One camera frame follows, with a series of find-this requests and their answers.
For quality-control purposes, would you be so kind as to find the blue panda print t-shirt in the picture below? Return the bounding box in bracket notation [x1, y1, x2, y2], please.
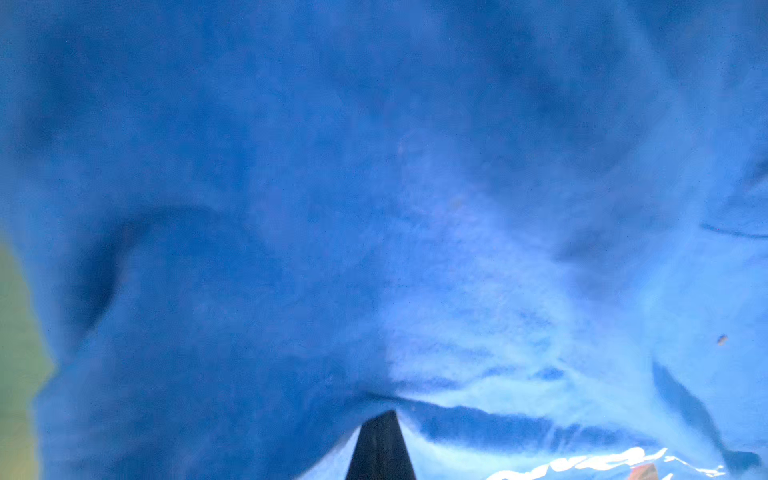
[1, 1, 767, 479]

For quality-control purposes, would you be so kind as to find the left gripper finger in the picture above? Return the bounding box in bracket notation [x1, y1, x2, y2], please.
[345, 410, 416, 480]

